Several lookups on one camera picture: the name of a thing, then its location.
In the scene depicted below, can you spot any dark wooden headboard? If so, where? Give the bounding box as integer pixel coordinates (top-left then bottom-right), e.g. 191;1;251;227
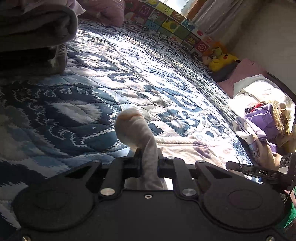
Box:
267;72;296;103

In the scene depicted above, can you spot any pink pillow at headboard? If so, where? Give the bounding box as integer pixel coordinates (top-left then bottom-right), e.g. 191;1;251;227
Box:
218;58;267;98

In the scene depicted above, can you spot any white floral baby garment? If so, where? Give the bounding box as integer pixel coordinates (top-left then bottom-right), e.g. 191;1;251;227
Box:
114;108;238;190

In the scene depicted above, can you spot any grey window curtain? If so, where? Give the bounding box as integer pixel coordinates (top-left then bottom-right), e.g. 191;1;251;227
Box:
192;0;244;39

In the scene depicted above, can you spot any white grey sock garment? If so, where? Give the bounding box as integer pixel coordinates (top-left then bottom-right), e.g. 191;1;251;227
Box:
232;116;267;160

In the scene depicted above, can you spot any tan brown garment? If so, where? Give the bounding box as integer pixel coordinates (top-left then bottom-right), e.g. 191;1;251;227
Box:
255;138;282;171

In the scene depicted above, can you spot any blue white patterned quilt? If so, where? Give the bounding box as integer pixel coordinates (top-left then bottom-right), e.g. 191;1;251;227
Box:
1;21;250;238

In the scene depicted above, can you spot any yellow pikachu plush toy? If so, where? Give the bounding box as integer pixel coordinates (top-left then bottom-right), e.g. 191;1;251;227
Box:
202;47;239;72

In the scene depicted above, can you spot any colourful alphabet foam mat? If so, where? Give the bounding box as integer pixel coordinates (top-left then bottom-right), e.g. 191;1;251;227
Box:
125;1;213;56

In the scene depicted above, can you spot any stack of folded grey clothes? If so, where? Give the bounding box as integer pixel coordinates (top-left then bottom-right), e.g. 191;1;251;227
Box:
1;1;83;77

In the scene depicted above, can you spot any purple pillow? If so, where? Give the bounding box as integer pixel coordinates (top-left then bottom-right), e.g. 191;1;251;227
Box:
78;0;125;27

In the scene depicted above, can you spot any purple garment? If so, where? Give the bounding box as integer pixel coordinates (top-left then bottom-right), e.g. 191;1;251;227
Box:
244;103;280;144

